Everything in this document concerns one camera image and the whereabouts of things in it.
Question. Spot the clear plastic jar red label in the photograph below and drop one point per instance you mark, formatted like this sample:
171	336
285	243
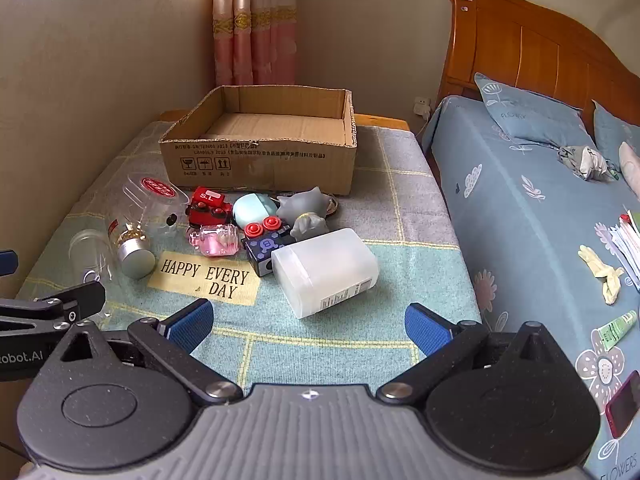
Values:
147	207

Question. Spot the white plastic bottle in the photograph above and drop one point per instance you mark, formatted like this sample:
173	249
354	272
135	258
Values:
325	270

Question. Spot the pink glass bottle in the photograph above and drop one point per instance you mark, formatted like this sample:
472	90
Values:
217	242

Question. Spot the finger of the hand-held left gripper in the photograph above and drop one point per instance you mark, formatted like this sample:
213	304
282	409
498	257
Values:
75	300
6	262

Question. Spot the brown cardboard box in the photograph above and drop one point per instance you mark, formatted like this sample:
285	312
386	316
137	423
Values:
260	165

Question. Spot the blue floral bedsheet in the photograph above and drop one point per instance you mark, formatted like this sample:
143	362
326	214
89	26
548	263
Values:
525	235

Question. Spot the pink patterned curtain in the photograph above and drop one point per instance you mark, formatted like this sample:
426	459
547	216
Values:
250	35

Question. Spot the wooden bed headboard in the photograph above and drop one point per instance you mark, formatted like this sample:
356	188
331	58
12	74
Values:
525	45

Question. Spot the clear glass cup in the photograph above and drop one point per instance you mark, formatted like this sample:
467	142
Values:
87	250

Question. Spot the red toy car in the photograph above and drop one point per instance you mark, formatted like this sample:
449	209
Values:
207	205

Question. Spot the grey elephant toy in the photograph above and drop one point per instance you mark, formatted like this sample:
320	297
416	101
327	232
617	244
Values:
305	205

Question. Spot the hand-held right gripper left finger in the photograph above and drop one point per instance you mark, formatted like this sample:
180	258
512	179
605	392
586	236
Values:
192	322

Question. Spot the red phone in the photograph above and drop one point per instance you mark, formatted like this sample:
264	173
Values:
625	405

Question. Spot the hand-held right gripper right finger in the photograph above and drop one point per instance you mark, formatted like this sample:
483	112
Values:
425	327

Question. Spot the small bottle silver cap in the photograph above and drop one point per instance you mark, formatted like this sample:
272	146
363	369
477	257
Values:
135	257

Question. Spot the white wall socket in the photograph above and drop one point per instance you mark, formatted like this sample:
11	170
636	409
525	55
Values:
422	105

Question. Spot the wooden table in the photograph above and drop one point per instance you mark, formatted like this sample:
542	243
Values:
385	121

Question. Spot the grey crumpled cloth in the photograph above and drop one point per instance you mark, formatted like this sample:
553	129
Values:
587	160

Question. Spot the pale yellow rubber glove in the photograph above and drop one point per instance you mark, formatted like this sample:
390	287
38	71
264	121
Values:
600	270

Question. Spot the pale pink cloth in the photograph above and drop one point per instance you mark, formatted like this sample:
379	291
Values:
631	165

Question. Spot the blue floral pillow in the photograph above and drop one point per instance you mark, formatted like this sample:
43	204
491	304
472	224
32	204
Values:
615	130
535	115

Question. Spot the green tube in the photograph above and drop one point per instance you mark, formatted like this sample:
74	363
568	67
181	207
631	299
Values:
617	330

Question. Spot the printed checked blanket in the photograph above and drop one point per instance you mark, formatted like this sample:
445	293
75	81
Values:
400	240

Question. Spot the round metal tin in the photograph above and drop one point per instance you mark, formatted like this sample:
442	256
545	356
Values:
333	205

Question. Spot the stack of papers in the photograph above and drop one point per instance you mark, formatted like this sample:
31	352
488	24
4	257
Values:
627	245

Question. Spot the black toy cube red wheels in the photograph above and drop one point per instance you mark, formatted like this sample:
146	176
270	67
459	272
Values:
265	251

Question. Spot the mint green round case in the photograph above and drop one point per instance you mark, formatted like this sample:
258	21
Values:
250	210

